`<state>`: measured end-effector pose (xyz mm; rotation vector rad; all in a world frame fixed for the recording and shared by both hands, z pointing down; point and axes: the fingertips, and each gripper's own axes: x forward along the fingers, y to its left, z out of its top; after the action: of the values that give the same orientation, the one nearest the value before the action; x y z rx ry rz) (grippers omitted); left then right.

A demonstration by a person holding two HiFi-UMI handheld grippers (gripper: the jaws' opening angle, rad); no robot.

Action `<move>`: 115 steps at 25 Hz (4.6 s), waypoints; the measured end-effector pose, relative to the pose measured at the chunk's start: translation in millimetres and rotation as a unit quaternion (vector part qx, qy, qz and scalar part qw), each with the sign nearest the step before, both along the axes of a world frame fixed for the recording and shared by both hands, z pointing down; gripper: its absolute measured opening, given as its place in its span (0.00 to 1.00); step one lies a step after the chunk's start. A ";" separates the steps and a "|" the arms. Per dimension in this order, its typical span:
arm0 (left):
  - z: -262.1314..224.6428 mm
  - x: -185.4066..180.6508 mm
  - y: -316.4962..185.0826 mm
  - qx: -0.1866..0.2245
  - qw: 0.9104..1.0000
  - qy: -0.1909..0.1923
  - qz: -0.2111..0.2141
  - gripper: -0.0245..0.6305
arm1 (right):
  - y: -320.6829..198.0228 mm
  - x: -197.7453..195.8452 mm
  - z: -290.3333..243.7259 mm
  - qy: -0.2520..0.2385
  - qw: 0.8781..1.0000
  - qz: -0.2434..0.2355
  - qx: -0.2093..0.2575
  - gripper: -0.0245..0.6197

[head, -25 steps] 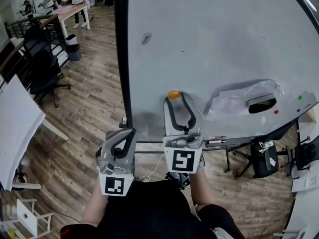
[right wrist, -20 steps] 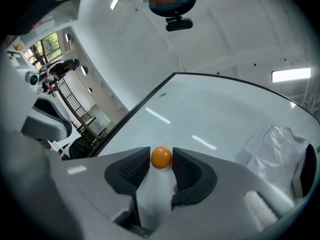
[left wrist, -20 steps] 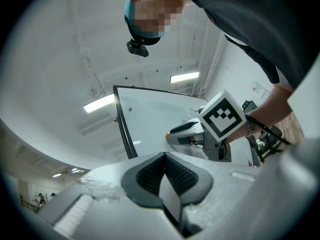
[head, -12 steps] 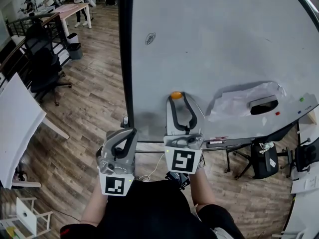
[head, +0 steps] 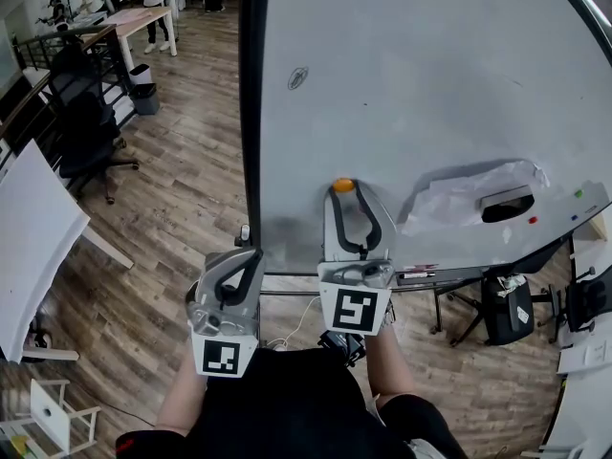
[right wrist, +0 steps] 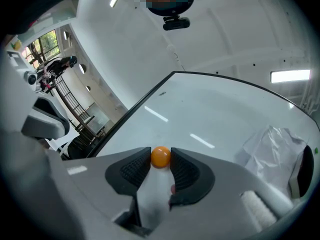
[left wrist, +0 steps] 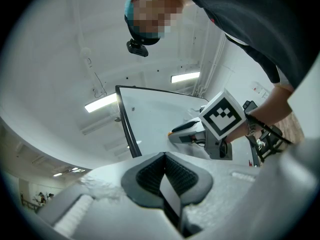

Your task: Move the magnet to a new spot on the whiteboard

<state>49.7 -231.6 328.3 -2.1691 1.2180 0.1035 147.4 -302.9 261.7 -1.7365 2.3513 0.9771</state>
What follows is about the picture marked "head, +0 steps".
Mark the light wooden desk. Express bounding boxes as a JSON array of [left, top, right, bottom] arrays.
[[586, 215, 612, 243]]

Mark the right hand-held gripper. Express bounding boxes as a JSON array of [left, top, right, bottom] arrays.
[[316, 182, 399, 339]]

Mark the white table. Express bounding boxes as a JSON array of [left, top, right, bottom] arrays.
[[0, 139, 135, 365]]

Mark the person's black shirt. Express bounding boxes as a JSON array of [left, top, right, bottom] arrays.
[[114, 346, 470, 459]]

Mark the crumpled white paper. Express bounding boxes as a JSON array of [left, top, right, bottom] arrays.
[[396, 158, 551, 238]]

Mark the black mesh armrest office chair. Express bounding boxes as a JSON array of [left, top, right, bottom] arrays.
[[537, 265, 612, 346]]

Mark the black marker tray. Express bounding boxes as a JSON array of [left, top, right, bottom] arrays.
[[394, 265, 489, 289]]

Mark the white whiteboard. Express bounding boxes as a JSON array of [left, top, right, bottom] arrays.
[[238, 0, 612, 276]]

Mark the wooden desk with white legs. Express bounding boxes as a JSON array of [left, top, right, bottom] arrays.
[[102, 6, 179, 74]]

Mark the white cardboard box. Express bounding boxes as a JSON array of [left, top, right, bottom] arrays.
[[557, 322, 612, 377]]

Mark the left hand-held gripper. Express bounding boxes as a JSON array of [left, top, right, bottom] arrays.
[[185, 247, 268, 379]]

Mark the black whiteboard eraser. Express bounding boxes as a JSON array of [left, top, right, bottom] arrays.
[[479, 184, 536, 225]]

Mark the black battery pack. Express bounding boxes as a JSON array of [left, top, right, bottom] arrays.
[[317, 330, 367, 370]]

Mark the grey trash bin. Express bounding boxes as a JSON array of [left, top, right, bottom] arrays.
[[129, 82, 162, 117]]

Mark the person's right forearm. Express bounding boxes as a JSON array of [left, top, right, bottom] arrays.
[[362, 325, 417, 399]]

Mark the white trash bin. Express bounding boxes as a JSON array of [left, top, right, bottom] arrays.
[[127, 63, 153, 88]]

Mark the black metal railing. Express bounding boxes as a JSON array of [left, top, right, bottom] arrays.
[[11, 24, 120, 138]]

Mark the white cable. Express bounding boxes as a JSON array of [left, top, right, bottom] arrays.
[[265, 296, 321, 351]]

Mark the person's left forearm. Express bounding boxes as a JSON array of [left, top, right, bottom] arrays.
[[155, 351, 211, 437]]

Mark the white wooden chair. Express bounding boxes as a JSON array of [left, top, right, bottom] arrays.
[[0, 378, 102, 459]]

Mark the black chair with white label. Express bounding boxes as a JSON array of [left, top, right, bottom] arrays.
[[447, 239, 575, 348]]

